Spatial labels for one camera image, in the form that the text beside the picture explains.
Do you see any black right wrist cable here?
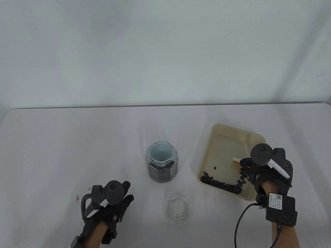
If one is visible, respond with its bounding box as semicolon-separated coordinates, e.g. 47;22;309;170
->
234;203;267;248

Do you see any person's right forearm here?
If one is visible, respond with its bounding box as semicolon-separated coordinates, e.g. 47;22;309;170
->
261;181;300;248

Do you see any orange brush with white bristles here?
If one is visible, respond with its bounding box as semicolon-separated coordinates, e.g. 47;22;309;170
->
233;157;252;169

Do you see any clear glass jar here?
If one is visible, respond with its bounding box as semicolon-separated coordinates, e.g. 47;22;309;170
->
145;141;179;184

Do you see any clear glass jar lid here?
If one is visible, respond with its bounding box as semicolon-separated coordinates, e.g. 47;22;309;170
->
162;192;192;224

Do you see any light blue funnel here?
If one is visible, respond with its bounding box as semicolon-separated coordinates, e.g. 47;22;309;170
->
148;142;173;164

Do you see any person's right hand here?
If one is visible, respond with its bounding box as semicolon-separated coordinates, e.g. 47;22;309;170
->
239;156;292;204

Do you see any person's left forearm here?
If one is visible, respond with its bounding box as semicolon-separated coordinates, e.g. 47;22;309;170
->
78;221;109;248

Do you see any beige baking tray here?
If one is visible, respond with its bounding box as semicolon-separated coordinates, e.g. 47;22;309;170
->
197;123;266;201

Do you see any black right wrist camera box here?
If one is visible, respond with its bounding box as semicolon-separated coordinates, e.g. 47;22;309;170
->
266;192;298;228

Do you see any person's left hand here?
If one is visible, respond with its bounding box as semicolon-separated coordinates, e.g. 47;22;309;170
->
83;181;134;243

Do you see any black left hand controller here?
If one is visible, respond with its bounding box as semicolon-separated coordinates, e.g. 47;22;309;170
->
81;180;130;220

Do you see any group of dark coffee beans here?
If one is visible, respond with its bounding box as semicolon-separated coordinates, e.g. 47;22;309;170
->
148;161;178;182
201;167;249;194

